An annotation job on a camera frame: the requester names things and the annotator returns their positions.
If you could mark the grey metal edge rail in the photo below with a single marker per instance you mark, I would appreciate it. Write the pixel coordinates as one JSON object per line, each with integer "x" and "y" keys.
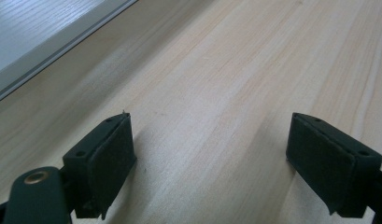
{"x": 39, "y": 62}

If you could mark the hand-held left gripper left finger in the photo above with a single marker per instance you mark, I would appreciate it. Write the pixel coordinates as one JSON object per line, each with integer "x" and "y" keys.
{"x": 101, "y": 165}

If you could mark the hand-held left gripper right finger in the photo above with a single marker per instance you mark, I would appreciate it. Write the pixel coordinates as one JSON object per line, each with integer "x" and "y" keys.
{"x": 328, "y": 165}

